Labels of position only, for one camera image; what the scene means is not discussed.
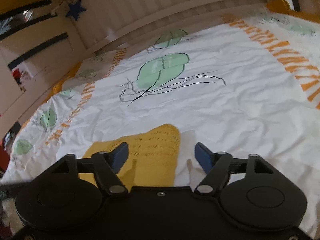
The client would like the yellow knitted garment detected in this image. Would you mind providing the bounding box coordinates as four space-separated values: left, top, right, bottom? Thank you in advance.
83 124 181 190

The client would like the white leaf-patterned duvet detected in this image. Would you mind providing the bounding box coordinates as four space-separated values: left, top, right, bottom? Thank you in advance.
1 10 319 239

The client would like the dark blue star decoration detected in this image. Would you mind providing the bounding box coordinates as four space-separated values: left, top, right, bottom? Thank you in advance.
65 0 87 21

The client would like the white wooden bed frame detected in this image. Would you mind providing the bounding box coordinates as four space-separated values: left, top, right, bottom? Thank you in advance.
0 0 320 140

